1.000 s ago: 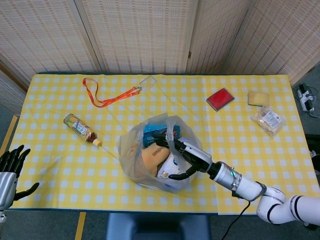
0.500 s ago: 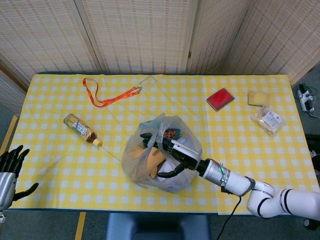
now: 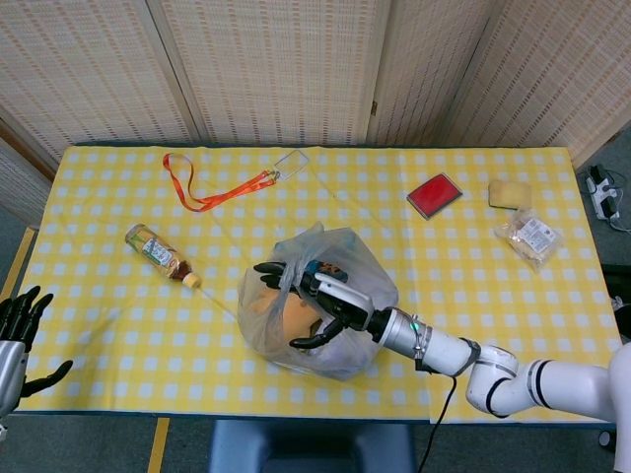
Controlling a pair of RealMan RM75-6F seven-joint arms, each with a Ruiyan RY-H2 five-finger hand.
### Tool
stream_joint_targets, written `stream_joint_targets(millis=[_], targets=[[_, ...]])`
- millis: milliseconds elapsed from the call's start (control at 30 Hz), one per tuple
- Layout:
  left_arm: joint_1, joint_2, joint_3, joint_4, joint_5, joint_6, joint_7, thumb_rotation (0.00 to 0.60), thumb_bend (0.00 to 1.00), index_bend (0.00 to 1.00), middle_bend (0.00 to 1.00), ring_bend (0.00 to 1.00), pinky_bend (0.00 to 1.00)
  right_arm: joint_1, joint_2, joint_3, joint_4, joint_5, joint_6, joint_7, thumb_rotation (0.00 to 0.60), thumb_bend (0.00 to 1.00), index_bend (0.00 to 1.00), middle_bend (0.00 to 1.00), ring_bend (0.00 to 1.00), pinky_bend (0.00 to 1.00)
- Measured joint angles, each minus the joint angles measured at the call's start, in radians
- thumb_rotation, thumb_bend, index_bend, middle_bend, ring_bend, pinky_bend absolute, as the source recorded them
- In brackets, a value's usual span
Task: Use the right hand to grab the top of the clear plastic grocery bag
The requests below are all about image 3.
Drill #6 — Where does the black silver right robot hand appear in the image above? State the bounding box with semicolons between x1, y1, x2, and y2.
253;261;376;350

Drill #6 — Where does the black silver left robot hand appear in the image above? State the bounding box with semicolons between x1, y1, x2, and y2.
0;285;74;420

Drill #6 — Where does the translucent plastic shopping bag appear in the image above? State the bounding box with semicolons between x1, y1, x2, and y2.
236;221;400;381

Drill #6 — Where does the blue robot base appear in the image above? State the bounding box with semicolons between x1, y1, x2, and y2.
209;421;413;473

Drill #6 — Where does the yellow white checkered tablecloth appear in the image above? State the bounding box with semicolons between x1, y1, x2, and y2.
12;145;623;425

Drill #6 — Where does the blue snack packet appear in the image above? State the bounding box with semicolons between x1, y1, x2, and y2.
305;259;351;283

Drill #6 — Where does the orange bread package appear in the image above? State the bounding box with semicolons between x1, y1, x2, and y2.
250;290;326;346

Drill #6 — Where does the blue white carton box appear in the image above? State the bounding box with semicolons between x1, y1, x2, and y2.
315;334;381;378

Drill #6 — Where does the red flat case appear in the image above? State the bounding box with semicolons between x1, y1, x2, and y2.
406;171;464;220

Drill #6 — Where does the clear badge holder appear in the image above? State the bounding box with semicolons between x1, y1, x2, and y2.
273;150;311;181

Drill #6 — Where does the tea bottle with yellow cap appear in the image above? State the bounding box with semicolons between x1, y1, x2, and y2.
124;223;202;290

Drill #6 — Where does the clear wrapped snack package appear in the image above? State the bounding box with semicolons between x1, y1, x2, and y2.
494;207;564;273

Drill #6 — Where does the yellow green sponge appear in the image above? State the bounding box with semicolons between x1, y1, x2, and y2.
487;179;533;211

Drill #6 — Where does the beige woven folding screen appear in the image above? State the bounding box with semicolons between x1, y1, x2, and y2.
0;0;631;169

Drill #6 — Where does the white power strip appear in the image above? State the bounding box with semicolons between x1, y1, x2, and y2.
585;165;623;222

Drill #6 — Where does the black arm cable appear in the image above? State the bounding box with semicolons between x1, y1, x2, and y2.
426;373;457;473

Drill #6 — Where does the orange lanyard strap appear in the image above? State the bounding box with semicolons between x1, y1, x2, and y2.
162;152;277;213

